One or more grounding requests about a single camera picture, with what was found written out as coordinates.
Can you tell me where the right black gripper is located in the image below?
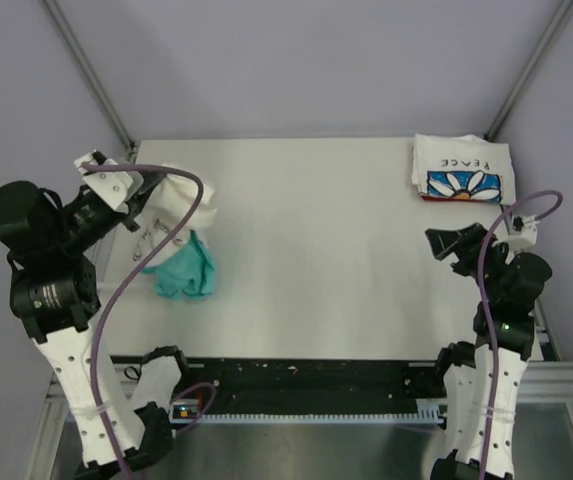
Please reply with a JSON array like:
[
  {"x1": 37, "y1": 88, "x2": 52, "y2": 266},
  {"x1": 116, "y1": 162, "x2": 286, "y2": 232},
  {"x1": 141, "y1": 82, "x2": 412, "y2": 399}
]
[{"x1": 425, "y1": 222, "x2": 512, "y2": 300}]

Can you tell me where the white floral print t-shirt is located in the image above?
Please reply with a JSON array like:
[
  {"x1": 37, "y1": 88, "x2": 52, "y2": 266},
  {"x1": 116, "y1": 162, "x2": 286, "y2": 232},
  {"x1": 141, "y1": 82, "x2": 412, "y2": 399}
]
[{"x1": 132, "y1": 175, "x2": 217, "y2": 268}]

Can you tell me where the teal t-shirt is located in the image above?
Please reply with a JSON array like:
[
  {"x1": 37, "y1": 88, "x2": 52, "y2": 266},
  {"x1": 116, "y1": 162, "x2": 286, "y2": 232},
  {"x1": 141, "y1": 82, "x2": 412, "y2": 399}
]
[{"x1": 141, "y1": 230, "x2": 216, "y2": 301}]

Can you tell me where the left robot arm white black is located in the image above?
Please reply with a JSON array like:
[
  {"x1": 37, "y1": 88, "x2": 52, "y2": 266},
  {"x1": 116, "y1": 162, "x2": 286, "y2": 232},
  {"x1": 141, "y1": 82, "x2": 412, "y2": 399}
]
[{"x1": 0, "y1": 173, "x2": 193, "y2": 479}]

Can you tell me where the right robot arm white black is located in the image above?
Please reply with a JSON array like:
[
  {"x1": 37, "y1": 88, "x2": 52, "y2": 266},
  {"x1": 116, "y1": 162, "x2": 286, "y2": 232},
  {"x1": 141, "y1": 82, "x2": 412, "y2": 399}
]
[{"x1": 425, "y1": 223, "x2": 552, "y2": 479}]

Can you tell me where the white plastic laundry basket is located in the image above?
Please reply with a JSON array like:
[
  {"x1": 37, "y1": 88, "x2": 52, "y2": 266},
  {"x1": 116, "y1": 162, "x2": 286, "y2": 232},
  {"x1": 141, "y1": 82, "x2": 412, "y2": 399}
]
[{"x1": 85, "y1": 227, "x2": 123, "y2": 292}]

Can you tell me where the folded white daisy t-shirt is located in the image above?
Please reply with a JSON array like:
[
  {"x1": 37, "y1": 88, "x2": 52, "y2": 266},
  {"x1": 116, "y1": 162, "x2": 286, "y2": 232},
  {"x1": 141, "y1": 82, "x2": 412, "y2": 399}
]
[{"x1": 411, "y1": 134, "x2": 516, "y2": 205}]

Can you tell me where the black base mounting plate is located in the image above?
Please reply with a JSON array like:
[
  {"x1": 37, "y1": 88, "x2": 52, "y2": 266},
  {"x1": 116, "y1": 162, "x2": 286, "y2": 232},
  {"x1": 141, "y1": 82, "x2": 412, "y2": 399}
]
[{"x1": 181, "y1": 357, "x2": 446, "y2": 415}]

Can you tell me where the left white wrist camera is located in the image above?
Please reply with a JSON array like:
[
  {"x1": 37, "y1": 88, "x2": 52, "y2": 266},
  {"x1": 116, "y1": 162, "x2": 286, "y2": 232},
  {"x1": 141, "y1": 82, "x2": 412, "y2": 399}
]
[{"x1": 74, "y1": 151, "x2": 144, "y2": 213}]

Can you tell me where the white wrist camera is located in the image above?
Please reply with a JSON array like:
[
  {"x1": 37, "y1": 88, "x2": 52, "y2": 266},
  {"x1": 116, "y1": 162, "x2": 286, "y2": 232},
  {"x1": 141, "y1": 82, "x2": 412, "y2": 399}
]
[
  {"x1": 74, "y1": 151, "x2": 144, "y2": 213},
  {"x1": 502, "y1": 215, "x2": 539, "y2": 253}
]

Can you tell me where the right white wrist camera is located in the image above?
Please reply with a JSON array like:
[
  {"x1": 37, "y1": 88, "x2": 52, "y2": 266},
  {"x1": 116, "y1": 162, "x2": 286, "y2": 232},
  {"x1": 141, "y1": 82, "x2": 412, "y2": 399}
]
[{"x1": 502, "y1": 215, "x2": 539, "y2": 253}]

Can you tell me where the right aluminium corner post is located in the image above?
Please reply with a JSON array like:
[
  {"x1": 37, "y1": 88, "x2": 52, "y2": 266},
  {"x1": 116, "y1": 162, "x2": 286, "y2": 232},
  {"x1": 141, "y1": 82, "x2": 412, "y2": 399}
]
[{"x1": 483, "y1": 0, "x2": 573, "y2": 142}]

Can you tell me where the aluminium corner post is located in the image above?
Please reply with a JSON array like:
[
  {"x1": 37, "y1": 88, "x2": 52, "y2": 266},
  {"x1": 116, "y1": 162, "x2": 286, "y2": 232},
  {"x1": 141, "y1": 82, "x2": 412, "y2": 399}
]
[
  {"x1": 483, "y1": 0, "x2": 573, "y2": 142},
  {"x1": 39, "y1": 0, "x2": 135, "y2": 152}
]

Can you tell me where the aluminium front frame rail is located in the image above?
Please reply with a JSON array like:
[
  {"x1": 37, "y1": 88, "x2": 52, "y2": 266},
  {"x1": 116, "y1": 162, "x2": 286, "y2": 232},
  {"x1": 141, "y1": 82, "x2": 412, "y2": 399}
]
[{"x1": 46, "y1": 361, "x2": 573, "y2": 403}]

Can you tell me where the grey slotted cable duct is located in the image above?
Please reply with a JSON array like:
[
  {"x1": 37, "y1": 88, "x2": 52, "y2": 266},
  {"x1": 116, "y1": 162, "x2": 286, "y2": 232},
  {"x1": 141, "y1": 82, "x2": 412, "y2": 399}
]
[{"x1": 198, "y1": 403, "x2": 445, "y2": 426}]

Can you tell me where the left aluminium corner post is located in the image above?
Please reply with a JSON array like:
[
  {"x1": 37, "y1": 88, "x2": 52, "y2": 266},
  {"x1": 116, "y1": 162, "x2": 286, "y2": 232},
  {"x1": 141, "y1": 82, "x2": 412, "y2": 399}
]
[{"x1": 39, "y1": 0, "x2": 135, "y2": 152}]

